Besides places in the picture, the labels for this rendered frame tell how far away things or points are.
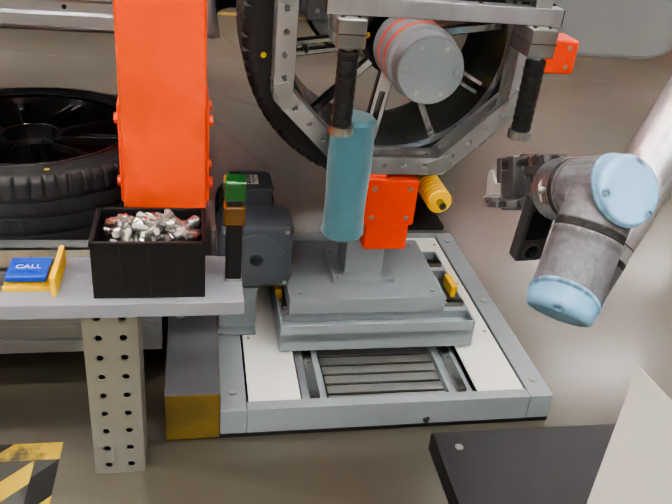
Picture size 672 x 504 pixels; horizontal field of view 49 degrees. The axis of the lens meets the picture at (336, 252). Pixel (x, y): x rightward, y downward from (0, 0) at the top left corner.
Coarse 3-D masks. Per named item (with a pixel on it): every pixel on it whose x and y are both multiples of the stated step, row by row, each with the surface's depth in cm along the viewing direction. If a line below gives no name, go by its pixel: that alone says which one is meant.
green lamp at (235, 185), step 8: (224, 176) 131; (232, 176) 131; (240, 176) 131; (224, 184) 129; (232, 184) 129; (240, 184) 129; (224, 192) 130; (232, 192) 130; (240, 192) 130; (232, 200) 131; (240, 200) 131
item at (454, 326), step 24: (432, 264) 208; (456, 288) 198; (384, 312) 186; (408, 312) 188; (432, 312) 189; (456, 312) 190; (288, 336) 178; (312, 336) 180; (336, 336) 181; (360, 336) 182; (384, 336) 184; (408, 336) 185; (432, 336) 186; (456, 336) 188
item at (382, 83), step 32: (480, 0) 169; (448, 32) 156; (480, 32) 171; (480, 64) 169; (320, 96) 160; (384, 96) 161; (480, 96) 163; (384, 128) 174; (416, 128) 171; (448, 128) 165
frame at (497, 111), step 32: (288, 0) 137; (288, 32) 142; (288, 64) 143; (512, 64) 153; (288, 96) 146; (512, 96) 154; (320, 128) 151; (480, 128) 157; (384, 160) 157; (416, 160) 158; (448, 160) 159
